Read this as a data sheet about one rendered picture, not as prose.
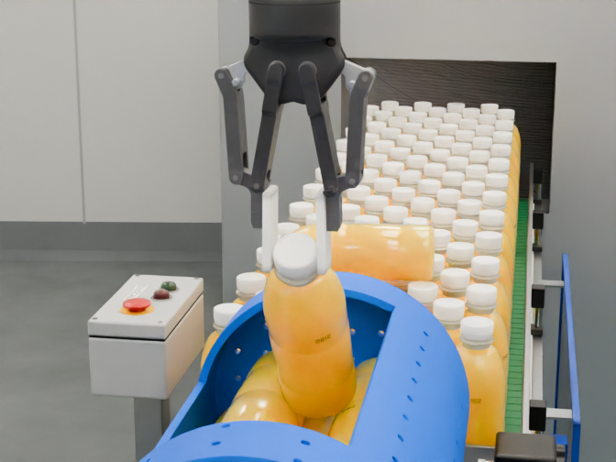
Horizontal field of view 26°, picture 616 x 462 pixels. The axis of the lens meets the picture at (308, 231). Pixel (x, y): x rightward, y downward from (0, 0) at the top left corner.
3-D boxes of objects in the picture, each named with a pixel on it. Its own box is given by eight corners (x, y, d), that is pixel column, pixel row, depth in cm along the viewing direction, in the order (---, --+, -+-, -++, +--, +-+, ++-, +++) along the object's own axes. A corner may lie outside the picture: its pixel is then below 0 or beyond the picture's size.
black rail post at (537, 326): (529, 335, 220) (531, 289, 218) (529, 328, 223) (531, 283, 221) (543, 335, 220) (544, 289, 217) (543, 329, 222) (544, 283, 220)
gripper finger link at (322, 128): (303, 60, 112) (320, 57, 111) (332, 188, 114) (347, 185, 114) (294, 66, 108) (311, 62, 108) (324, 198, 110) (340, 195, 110)
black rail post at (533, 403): (526, 464, 172) (529, 406, 170) (526, 455, 175) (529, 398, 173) (544, 466, 172) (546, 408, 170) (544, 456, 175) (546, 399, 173)
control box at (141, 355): (90, 395, 169) (86, 318, 166) (136, 341, 188) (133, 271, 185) (167, 401, 167) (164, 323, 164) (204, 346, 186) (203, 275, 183)
